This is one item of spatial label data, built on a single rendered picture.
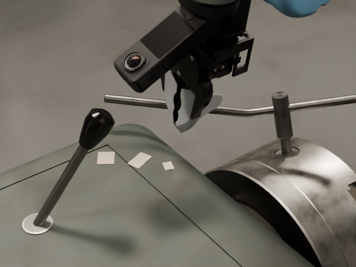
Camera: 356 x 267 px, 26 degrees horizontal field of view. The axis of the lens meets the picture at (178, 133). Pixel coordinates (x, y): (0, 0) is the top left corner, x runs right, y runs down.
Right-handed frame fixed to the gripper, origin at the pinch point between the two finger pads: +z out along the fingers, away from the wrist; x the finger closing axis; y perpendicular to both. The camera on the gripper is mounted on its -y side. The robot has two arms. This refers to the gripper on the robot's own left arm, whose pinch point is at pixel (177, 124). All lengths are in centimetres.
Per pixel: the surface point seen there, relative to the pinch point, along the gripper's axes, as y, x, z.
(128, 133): -2.9, 6.5, 5.5
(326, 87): 180, 108, 150
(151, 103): 0.1, 6.0, 0.9
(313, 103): 17.0, -7.3, -2.0
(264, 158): 10.7, -6.7, 5.9
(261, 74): 163, 133, 154
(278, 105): 13.0, -4.9, -1.4
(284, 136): 13.2, -7.0, 2.6
